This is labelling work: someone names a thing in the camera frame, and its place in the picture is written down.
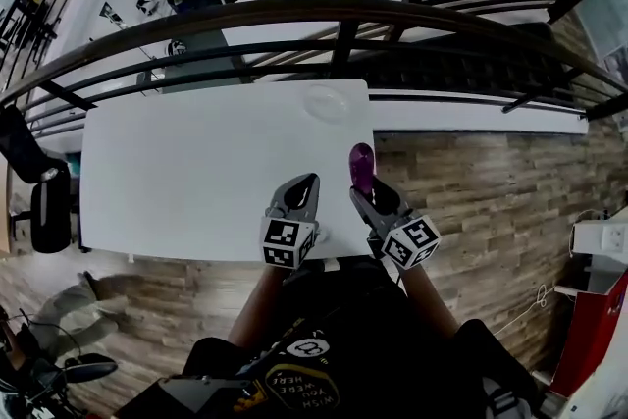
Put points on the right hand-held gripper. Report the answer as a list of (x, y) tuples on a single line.
[(409, 240)]

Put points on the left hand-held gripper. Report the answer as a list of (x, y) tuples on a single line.
[(287, 238)]

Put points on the purple eggplant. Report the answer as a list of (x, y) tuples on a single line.
[(361, 164)]

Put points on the person's right forearm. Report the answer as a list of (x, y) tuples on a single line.
[(432, 301)]

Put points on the person's left forearm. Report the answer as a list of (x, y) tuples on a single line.
[(257, 304)]

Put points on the person's black printed shirt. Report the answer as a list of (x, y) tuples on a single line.
[(373, 358)]

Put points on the black metal railing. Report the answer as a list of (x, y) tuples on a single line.
[(314, 10)]

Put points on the white box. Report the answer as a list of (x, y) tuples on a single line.
[(601, 235)]

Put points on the black chest-mounted device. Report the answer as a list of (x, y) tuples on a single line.
[(191, 395)]

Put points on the red box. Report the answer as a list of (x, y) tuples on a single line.
[(591, 333)]

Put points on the grey cloth bag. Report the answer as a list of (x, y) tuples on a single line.
[(81, 314)]

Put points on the black office chair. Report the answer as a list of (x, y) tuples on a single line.
[(46, 206)]

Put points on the black tripod equipment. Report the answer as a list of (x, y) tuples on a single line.
[(44, 373)]

